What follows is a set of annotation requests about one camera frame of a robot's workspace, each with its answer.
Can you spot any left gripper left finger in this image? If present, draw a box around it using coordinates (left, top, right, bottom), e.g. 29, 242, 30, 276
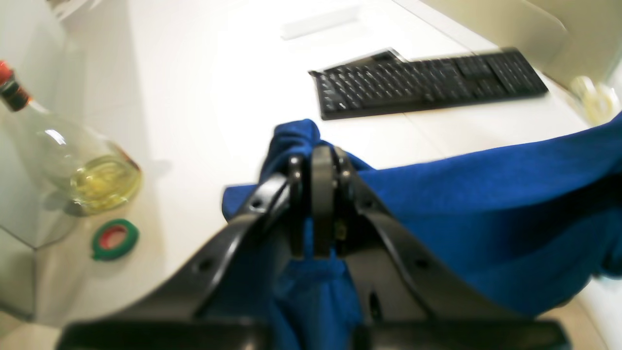
56, 154, 304, 350

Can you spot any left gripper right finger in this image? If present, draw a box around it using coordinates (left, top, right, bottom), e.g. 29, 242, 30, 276
311, 146, 569, 350

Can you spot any green and red tape roll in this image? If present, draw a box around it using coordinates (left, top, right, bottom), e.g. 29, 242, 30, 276
91, 219, 140, 261

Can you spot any clear glass bottle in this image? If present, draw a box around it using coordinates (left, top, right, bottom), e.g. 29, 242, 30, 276
1, 61, 142, 214

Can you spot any black computer keyboard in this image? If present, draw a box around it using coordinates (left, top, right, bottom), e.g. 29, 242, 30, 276
310, 49, 549, 121

